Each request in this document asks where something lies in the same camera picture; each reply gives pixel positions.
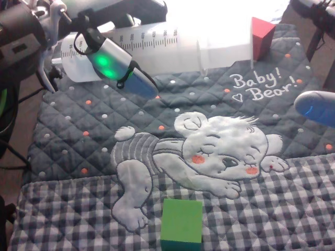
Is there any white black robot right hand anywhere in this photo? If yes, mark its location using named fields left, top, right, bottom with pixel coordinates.
left=293, top=90, right=335, bottom=126

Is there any red toy block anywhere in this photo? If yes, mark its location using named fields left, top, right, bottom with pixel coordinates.
left=251, top=17, right=276, bottom=61

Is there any toy cube block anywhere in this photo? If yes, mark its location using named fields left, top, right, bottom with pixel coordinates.
left=160, top=198, right=204, bottom=251

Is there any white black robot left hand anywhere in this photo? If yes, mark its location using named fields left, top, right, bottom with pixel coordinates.
left=61, top=0, right=168, bottom=99

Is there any large translucent white syringe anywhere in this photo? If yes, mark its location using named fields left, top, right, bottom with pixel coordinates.
left=51, top=20, right=256, bottom=84

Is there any grey quilt with printed bear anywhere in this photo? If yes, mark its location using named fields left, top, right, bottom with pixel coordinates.
left=12, top=23, right=335, bottom=251

